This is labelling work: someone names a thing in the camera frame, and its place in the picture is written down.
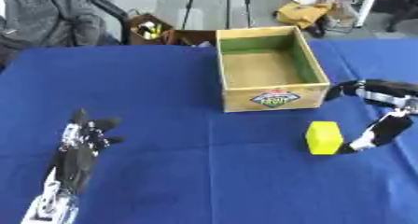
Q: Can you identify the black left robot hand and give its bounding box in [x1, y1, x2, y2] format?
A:
[49, 108, 126, 196]

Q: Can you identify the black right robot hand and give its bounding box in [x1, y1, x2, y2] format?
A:
[323, 78, 418, 156]

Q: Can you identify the tan cardboard box green inside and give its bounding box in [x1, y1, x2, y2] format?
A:
[216, 25, 332, 114]

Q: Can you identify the brown open box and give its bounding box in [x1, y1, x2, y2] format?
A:
[127, 13, 176, 46]

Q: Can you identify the brown cardboard box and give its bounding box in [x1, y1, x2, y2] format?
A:
[163, 29, 219, 47]

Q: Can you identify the yellow hexagonal block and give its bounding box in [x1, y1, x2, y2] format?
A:
[303, 120, 345, 156]

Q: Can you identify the yellow bag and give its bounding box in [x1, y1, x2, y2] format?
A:
[272, 1, 333, 30]

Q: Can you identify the person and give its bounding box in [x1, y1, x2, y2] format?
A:
[0, 0, 123, 67]

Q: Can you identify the black tripod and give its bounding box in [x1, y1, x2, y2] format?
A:
[179, 0, 257, 31]

